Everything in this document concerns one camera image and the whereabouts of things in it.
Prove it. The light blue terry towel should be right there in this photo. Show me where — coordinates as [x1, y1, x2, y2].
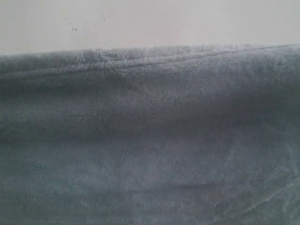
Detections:
[0, 44, 300, 225]

